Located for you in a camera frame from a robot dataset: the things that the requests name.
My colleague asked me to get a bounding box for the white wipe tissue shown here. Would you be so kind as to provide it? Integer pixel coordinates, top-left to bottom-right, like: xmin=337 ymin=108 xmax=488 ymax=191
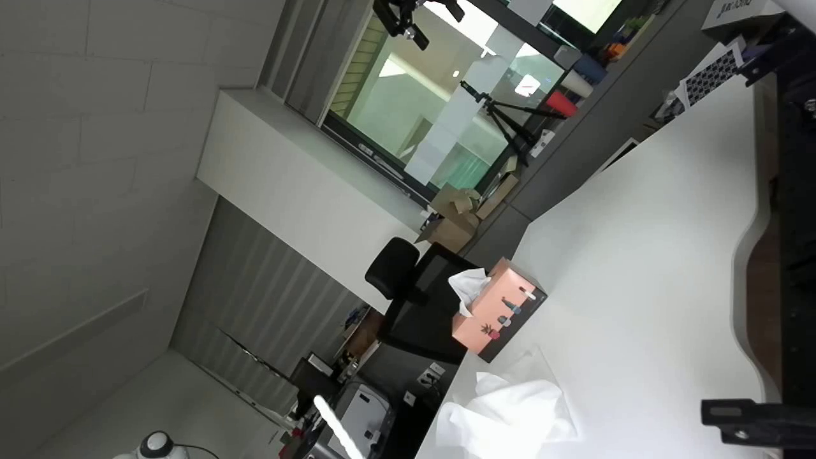
xmin=450 ymin=268 xmax=491 ymax=316

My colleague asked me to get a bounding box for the cardboard box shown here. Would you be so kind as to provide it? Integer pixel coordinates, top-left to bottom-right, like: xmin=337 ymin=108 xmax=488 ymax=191
xmin=422 ymin=190 xmax=481 ymax=254

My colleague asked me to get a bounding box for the black office chair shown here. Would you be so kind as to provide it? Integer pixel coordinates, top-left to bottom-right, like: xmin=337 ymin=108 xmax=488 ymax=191
xmin=366 ymin=238 xmax=473 ymax=366

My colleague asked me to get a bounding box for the pink tissue box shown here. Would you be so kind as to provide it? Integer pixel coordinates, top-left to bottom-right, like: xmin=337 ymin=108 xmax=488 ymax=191
xmin=451 ymin=257 xmax=548 ymax=362

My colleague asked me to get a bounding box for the red cylinder object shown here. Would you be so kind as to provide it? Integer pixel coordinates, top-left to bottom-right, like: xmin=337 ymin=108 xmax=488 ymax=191
xmin=546 ymin=89 xmax=580 ymax=118

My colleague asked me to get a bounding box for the white crumpled tissue on table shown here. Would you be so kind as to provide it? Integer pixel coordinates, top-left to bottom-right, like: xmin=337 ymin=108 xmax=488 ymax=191
xmin=427 ymin=372 xmax=576 ymax=459

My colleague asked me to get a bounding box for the white round floor device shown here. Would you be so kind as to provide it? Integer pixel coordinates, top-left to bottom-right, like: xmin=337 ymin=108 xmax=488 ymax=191
xmin=115 ymin=432 xmax=175 ymax=459

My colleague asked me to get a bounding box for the white perforated box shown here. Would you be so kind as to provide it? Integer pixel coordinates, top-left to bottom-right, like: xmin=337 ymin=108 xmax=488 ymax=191
xmin=677 ymin=47 xmax=745 ymax=109

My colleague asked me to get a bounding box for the black camera tripod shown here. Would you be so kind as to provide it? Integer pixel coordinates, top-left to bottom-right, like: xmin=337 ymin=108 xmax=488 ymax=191
xmin=459 ymin=83 xmax=560 ymax=167

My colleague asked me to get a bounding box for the black overhead camera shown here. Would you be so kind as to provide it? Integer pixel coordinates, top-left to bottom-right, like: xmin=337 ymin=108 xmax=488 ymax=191
xmin=374 ymin=0 xmax=464 ymax=51

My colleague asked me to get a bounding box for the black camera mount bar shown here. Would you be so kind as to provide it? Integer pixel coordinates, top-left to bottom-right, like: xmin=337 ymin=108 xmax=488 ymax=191
xmin=701 ymin=398 xmax=816 ymax=450

